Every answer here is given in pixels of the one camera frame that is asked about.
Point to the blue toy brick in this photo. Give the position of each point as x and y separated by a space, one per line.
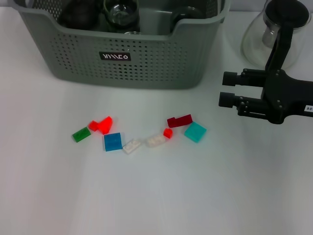
113 142

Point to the glass teacup black holder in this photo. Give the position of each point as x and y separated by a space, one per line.
132 32
185 16
121 14

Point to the dark red toy brick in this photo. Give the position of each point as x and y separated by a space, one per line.
178 121

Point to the small red toy brick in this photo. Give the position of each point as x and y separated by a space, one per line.
168 133
93 126

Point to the green toy brick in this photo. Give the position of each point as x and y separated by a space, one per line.
81 134

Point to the red wedge toy brick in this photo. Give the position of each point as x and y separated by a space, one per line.
106 124

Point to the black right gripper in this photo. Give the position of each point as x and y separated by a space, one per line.
281 98

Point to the teal square toy brick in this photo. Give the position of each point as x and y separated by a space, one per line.
195 132

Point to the white toy brick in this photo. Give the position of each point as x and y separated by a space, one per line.
132 147
155 140

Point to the dark clay teapot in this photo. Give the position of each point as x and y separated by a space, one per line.
78 16

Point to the grey perforated storage bin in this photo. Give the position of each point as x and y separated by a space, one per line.
159 66

